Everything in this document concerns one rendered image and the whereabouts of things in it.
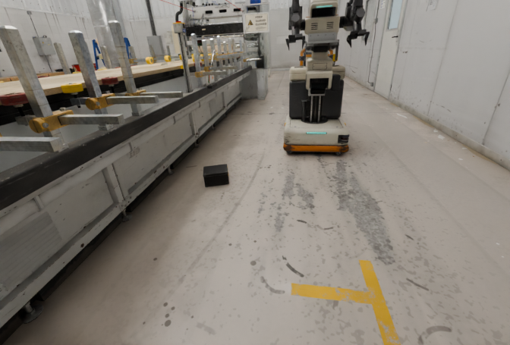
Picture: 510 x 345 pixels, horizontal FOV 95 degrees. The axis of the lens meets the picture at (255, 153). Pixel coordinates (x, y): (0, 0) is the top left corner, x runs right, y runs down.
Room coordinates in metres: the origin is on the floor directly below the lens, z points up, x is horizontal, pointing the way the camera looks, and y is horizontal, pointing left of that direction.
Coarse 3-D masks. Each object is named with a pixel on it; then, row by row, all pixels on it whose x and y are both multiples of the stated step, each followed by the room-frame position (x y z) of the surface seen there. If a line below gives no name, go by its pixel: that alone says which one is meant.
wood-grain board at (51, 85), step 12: (180, 60) 3.96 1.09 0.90; (192, 60) 3.65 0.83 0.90; (216, 60) 3.51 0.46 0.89; (96, 72) 2.04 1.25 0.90; (108, 72) 1.96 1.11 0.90; (120, 72) 1.88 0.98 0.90; (132, 72) 1.81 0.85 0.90; (144, 72) 1.80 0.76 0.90; (156, 72) 1.95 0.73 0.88; (0, 84) 1.41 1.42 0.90; (12, 84) 1.36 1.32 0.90; (48, 84) 1.25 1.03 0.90; (60, 84) 1.22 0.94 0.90; (84, 84) 1.26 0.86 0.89
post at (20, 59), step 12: (0, 36) 0.82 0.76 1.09; (12, 36) 0.82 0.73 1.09; (12, 48) 0.81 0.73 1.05; (24, 48) 0.84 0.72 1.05; (12, 60) 0.82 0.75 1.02; (24, 60) 0.83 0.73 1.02; (24, 72) 0.81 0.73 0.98; (24, 84) 0.82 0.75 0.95; (36, 84) 0.83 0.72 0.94; (36, 96) 0.82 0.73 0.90; (36, 108) 0.81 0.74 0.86; (48, 108) 0.84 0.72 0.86; (48, 132) 0.81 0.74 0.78; (60, 132) 0.85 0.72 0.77
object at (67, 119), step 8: (16, 120) 0.88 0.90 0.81; (24, 120) 0.88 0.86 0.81; (64, 120) 0.85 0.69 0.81; (72, 120) 0.84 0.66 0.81; (80, 120) 0.84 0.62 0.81; (88, 120) 0.83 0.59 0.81; (96, 120) 0.83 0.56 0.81; (104, 120) 0.82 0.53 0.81; (112, 120) 0.81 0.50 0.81; (120, 120) 0.82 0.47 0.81
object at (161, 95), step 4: (160, 92) 1.35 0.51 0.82; (164, 92) 1.34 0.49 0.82; (168, 92) 1.33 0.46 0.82; (172, 92) 1.33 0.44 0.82; (176, 92) 1.32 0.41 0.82; (180, 92) 1.31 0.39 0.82; (160, 96) 1.32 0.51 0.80; (164, 96) 1.32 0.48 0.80; (168, 96) 1.32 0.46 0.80; (172, 96) 1.31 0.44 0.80; (176, 96) 1.31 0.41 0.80; (180, 96) 1.30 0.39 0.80
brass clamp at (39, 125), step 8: (56, 112) 0.88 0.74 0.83; (64, 112) 0.88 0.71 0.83; (72, 112) 0.91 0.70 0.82; (32, 120) 0.79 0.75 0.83; (40, 120) 0.80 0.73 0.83; (48, 120) 0.81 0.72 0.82; (56, 120) 0.84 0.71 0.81; (32, 128) 0.79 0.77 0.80; (40, 128) 0.79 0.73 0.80; (48, 128) 0.80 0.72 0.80; (56, 128) 0.83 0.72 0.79
